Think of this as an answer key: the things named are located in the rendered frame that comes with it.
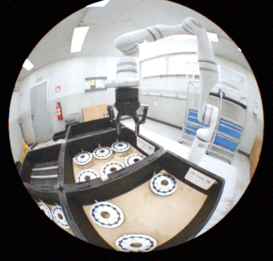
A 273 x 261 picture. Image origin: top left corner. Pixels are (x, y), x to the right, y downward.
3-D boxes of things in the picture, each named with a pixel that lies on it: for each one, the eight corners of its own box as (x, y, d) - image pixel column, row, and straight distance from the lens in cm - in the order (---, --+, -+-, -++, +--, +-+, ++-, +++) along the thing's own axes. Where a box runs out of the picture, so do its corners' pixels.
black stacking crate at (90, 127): (111, 128, 85) (110, 116, 81) (127, 142, 61) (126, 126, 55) (72, 138, 82) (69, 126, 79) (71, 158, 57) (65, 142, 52)
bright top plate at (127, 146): (125, 140, 54) (125, 139, 54) (132, 148, 46) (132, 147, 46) (109, 144, 52) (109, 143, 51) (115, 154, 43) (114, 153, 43)
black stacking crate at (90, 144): (127, 142, 60) (127, 127, 55) (160, 167, 43) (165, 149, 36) (72, 158, 57) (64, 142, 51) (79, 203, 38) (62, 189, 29)
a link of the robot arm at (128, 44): (108, 40, 33) (143, 22, 34) (119, 49, 39) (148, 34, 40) (116, 50, 28) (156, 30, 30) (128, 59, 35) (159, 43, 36)
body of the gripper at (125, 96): (141, 87, 31) (141, 113, 32) (118, 88, 33) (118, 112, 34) (139, 85, 24) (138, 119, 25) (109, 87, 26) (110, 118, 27)
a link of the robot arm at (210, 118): (219, 107, 47) (210, 139, 51) (203, 102, 47) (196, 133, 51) (220, 108, 38) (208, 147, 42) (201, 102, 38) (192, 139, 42)
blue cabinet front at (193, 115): (185, 132, 218) (189, 108, 204) (210, 141, 213) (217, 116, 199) (184, 132, 216) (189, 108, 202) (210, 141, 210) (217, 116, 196)
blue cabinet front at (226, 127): (213, 142, 214) (220, 118, 200) (234, 151, 234) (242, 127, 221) (213, 142, 211) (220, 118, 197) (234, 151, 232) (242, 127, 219)
